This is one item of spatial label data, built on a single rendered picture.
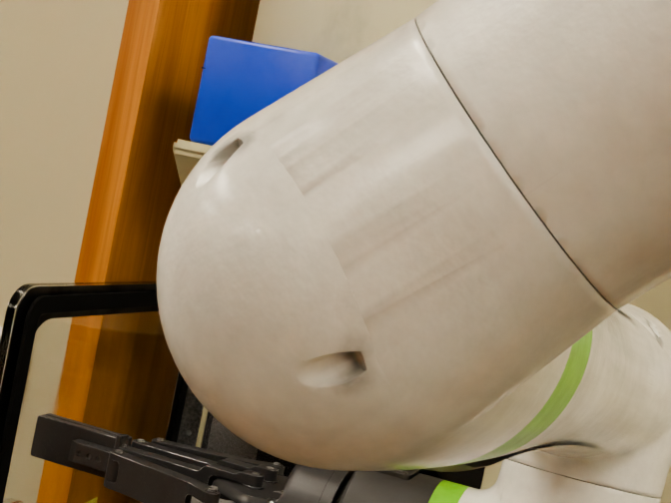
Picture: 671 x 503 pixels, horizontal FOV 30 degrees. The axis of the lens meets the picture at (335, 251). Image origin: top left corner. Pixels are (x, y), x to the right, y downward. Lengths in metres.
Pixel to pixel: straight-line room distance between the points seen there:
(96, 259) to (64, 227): 0.63
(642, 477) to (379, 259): 0.46
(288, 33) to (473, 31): 0.79
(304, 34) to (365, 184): 0.80
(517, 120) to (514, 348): 0.07
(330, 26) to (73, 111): 0.67
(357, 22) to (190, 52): 0.16
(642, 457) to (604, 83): 0.46
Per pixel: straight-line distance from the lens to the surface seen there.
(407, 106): 0.35
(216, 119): 1.04
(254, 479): 0.85
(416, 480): 0.82
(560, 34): 0.34
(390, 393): 0.36
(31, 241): 1.76
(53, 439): 0.93
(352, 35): 1.12
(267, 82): 1.03
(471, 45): 0.35
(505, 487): 0.79
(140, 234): 1.14
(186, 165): 1.05
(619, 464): 0.77
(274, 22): 1.15
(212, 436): 1.17
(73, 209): 1.72
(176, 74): 1.15
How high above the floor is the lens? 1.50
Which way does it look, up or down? 3 degrees down
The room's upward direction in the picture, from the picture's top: 12 degrees clockwise
